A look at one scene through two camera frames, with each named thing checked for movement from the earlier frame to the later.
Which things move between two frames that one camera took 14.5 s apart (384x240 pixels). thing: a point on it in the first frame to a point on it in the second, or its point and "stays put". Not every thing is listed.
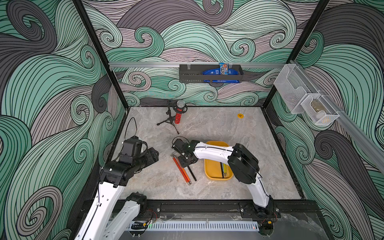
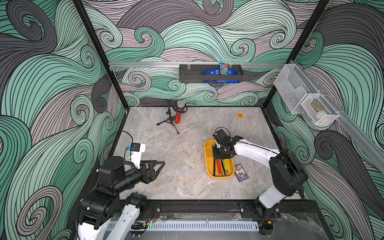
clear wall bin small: [319, 110] stays put
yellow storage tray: [212, 168] stays put
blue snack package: [223, 69] stays put
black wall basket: [193, 74] stays put
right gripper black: [184, 161] to [217, 155]
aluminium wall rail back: [143, 64] stays put
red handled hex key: [179, 165] to [218, 167]
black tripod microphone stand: [171, 112] stays put
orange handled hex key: [183, 169] to [220, 164]
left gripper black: [150, 155] to [145, 176]
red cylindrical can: [180, 105] stays put
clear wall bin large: [293, 85] stays put
